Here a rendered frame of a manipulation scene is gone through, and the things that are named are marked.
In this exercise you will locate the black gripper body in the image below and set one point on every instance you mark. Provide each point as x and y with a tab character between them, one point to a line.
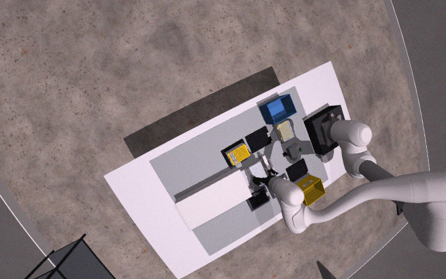
267	180

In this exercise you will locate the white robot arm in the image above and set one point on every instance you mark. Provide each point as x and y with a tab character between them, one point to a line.
421	196

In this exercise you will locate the grey bench mat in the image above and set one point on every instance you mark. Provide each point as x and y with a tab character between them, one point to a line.
200	160

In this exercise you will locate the blue bin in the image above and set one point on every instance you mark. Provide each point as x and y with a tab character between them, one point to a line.
275	112

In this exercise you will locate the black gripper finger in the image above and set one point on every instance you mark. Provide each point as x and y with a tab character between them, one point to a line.
258	181
271	170

